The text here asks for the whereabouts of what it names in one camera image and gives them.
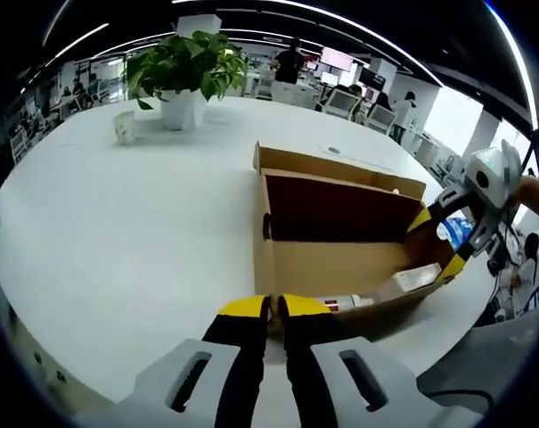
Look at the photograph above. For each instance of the white tube with red label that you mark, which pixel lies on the white tube with red label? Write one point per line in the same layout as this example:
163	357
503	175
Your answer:
347	303

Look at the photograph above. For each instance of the dark wall screen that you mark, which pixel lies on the dark wall screen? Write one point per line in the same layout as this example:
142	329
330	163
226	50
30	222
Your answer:
371	77

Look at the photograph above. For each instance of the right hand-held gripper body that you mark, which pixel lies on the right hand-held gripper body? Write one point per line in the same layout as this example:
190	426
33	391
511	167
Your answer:
492	178

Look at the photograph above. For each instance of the small white carton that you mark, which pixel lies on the small white carton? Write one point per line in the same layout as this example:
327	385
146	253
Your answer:
414	278

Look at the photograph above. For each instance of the pink wall screen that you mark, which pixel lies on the pink wall screen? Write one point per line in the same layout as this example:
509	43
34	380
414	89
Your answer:
337	59

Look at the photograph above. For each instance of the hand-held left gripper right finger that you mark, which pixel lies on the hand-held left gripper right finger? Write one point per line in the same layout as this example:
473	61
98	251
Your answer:
376	401

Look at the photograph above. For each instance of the brown cardboard shoe box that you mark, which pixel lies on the brown cardboard shoe box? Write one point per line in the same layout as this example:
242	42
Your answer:
340	263

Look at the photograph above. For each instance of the white table socket strip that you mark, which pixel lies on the white table socket strip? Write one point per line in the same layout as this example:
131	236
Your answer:
333	149

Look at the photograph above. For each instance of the potted green plant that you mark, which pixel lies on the potted green plant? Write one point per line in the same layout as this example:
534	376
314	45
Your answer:
180	76

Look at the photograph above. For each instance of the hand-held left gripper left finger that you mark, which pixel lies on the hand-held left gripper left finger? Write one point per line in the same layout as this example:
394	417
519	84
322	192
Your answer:
162	401

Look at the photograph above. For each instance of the white office chair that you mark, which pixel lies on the white office chair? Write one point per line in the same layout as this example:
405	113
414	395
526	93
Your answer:
382	120
344	103

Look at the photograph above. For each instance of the blue wet wipes soft item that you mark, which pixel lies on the blue wet wipes soft item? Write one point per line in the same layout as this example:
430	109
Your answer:
456	232

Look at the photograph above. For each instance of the curved ceiling light strip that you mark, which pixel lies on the curved ceiling light strip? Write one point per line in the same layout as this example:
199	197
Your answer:
514	53

